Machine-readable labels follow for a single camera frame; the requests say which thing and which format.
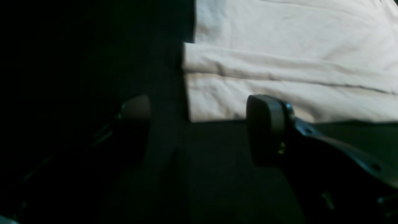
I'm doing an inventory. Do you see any black table cloth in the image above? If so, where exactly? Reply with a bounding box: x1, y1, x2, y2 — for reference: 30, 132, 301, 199
1, 0, 397, 224

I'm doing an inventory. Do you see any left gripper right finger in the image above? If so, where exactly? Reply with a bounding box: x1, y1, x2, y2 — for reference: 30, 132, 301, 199
246, 95, 397, 224

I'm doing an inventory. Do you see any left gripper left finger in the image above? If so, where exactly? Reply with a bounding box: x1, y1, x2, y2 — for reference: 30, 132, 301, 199
90, 95, 151, 175

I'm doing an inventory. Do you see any pale pink T-shirt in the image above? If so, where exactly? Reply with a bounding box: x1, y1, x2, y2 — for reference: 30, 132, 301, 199
182, 0, 398, 123

